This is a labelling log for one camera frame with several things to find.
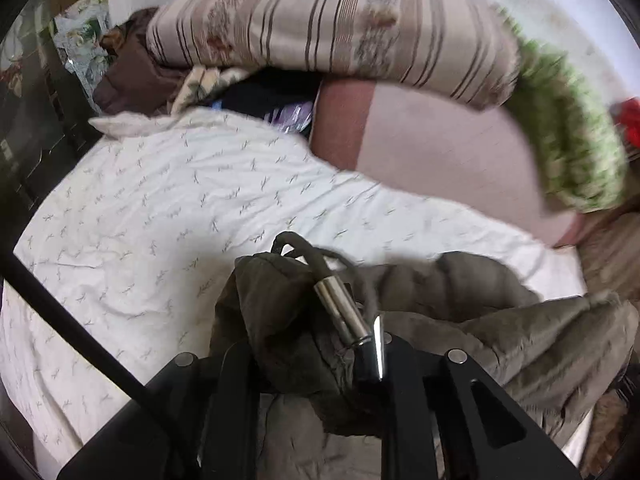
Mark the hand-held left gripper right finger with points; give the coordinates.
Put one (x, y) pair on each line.
(415, 390)

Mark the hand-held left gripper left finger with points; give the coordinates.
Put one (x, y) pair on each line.
(225, 390)

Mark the olive hooded puffer jacket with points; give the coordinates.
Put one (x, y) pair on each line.
(475, 320)

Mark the white leaf-print bed sheet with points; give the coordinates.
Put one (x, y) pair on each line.
(175, 200)

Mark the pink bolster cushion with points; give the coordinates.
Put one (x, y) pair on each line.
(440, 145)

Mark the clear plastic wrapper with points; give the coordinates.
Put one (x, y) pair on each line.
(292, 116)

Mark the black cloth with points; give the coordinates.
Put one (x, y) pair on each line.
(265, 92)

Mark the green patterned blanket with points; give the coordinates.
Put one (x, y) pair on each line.
(565, 130)

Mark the cream floral cloth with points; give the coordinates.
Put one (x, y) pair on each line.
(205, 85)

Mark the dark wooden furniture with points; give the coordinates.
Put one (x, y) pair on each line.
(45, 125)

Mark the brown cloth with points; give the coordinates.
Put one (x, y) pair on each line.
(135, 75)

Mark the red object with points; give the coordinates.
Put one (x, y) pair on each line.
(629, 122)

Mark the floral printed cloth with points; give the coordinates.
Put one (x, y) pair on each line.
(80, 40)

